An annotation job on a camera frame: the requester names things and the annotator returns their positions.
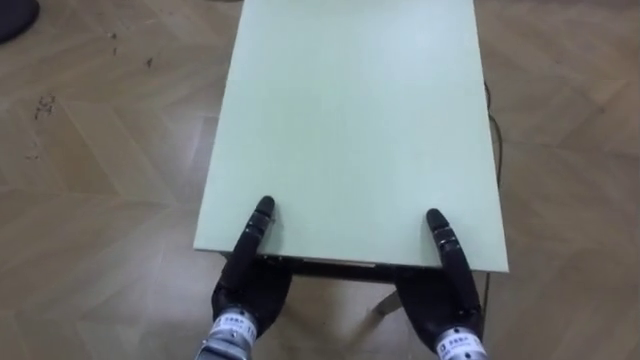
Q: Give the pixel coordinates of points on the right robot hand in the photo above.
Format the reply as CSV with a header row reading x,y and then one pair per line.
x,y
440,300

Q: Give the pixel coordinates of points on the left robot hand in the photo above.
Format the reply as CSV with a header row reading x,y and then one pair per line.
x,y
250,290

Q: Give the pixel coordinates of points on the pale green desk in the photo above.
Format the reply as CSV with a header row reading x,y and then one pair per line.
x,y
350,130

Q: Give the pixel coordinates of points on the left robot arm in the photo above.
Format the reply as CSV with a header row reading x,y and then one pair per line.
x,y
228,336

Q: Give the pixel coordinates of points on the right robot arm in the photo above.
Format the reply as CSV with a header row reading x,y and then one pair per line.
x,y
461,345

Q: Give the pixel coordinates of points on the dark round base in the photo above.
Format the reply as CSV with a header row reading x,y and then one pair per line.
x,y
15,17

